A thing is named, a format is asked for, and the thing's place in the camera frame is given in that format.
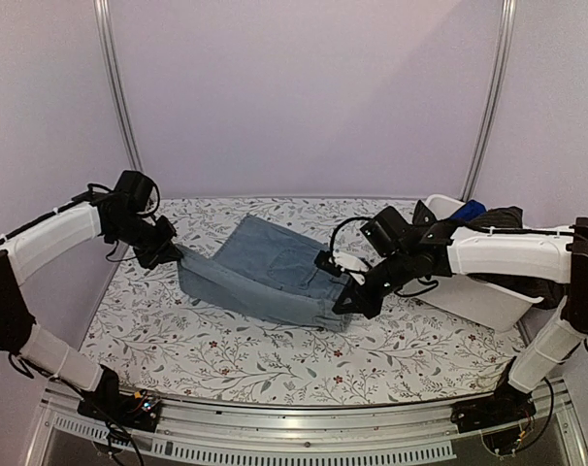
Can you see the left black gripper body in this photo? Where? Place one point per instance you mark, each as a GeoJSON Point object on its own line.
{"type": "Point", "coordinates": [152, 244]}

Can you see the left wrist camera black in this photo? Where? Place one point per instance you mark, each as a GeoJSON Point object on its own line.
{"type": "Point", "coordinates": [142, 193]}

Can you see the black striped garment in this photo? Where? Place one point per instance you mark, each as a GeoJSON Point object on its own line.
{"type": "Point", "coordinates": [551, 283]}

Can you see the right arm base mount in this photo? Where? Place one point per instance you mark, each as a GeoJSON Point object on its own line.
{"type": "Point", "coordinates": [507, 409]}

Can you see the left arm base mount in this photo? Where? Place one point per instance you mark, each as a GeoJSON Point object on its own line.
{"type": "Point", "coordinates": [140, 410]}

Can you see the white plastic laundry basket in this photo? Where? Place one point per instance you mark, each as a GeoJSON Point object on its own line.
{"type": "Point", "coordinates": [489, 304]}

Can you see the aluminium front rail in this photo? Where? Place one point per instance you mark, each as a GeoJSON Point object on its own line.
{"type": "Point", "coordinates": [209, 432]}

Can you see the floral patterned table mat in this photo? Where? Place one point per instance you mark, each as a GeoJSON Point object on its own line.
{"type": "Point", "coordinates": [156, 337]}

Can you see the left aluminium frame post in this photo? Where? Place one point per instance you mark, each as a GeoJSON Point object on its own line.
{"type": "Point", "coordinates": [105, 29]}

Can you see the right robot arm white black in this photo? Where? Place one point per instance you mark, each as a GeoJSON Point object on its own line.
{"type": "Point", "coordinates": [565, 331]}

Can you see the light blue denim skirt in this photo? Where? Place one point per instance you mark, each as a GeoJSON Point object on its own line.
{"type": "Point", "coordinates": [266, 271]}

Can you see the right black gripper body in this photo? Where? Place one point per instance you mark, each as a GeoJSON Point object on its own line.
{"type": "Point", "coordinates": [397, 273]}

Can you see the right aluminium frame post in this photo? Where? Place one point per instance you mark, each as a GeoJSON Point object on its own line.
{"type": "Point", "coordinates": [493, 96]}

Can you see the blue garment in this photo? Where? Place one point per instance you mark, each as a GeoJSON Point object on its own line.
{"type": "Point", "coordinates": [469, 211]}

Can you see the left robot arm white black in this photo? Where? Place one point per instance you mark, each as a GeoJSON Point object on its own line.
{"type": "Point", "coordinates": [22, 254]}

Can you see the aluminium frame post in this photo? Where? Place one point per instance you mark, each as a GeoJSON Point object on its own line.
{"type": "Point", "coordinates": [105, 29]}
{"type": "Point", "coordinates": [493, 96]}

